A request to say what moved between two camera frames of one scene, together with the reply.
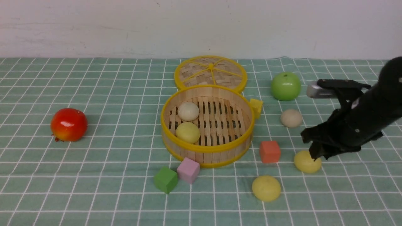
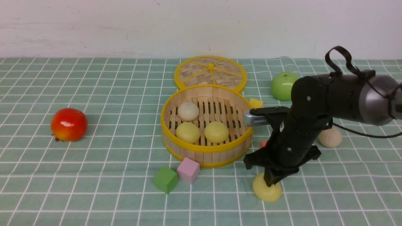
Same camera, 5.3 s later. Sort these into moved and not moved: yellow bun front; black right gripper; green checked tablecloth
Moved: black right gripper
Not moved: green checked tablecloth; yellow bun front
